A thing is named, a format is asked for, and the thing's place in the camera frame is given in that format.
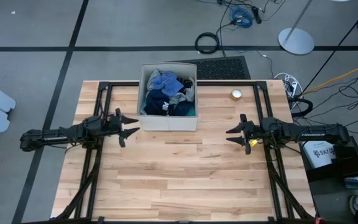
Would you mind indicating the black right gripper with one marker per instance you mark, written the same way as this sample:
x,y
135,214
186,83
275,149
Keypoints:
x,y
253,130

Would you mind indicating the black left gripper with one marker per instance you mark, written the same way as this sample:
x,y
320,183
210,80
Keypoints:
x,y
115,127

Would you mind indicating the navy Puma boxer shorts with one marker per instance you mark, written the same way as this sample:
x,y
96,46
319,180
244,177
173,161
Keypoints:
x,y
155,102

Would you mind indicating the turquoise t-shirt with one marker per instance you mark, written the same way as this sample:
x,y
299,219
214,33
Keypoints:
x,y
192,112

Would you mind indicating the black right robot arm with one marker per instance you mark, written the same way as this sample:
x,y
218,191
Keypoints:
x,y
309,133

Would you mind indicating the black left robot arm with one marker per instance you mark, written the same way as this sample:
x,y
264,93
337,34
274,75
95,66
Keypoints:
x,y
48,137

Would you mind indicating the yellow tape tag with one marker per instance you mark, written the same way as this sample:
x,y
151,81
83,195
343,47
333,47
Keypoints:
x,y
253,143

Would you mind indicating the beige fabric storage box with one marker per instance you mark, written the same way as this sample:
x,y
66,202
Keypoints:
x,y
166,124

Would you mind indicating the brown tape roll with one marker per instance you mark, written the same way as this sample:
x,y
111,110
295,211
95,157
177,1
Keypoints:
x,y
236,94

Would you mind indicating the black perforated floor mat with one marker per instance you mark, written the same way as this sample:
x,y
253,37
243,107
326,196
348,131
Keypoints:
x,y
225,68

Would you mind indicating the white printed cardboard box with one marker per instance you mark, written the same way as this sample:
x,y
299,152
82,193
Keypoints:
x,y
317,154

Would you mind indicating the black equipment cart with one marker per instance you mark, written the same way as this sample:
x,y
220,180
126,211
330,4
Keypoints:
x,y
337,169

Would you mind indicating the silver round-base floor stand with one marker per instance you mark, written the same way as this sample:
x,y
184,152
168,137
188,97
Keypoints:
x,y
295,41

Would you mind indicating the red clamp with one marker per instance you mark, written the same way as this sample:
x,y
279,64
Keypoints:
x,y
319,221

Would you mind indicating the blue printed packet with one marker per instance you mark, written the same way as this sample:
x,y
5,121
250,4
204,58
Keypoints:
x,y
356,182

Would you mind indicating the black aluminium table frame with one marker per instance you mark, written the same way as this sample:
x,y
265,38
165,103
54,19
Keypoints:
x,y
103,85

